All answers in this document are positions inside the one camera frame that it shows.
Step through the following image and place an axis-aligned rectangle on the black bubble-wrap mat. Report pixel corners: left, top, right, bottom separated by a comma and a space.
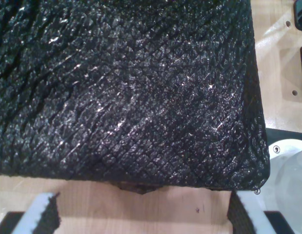
0, 0, 271, 195

